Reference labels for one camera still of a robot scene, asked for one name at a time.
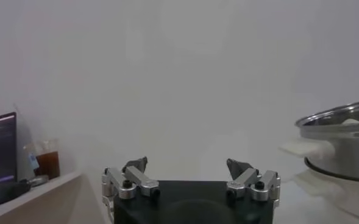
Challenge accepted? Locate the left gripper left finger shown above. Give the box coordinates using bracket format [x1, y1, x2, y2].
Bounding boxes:
[101, 156, 162, 201]

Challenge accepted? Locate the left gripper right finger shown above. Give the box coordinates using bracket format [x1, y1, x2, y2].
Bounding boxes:
[226, 158, 282, 203]

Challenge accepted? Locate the white steamed baozi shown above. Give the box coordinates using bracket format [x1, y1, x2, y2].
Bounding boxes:
[341, 117, 359, 126]

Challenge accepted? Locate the clear cup of iced coffee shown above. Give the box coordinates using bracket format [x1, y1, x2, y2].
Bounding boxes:
[34, 139, 61, 180]

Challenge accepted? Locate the round grey disc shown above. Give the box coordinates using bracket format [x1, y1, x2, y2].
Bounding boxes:
[29, 174, 49, 187]

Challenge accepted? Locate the stainless steel pot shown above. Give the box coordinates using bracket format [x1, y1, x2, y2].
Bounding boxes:
[294, 97, 359, 184]

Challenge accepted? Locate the clear packet with blue label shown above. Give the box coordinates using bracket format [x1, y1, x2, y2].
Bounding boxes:
[23, 142, 40, 178]

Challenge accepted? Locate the black pouch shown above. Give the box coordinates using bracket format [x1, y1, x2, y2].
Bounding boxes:
[0, 179, 32, 210]

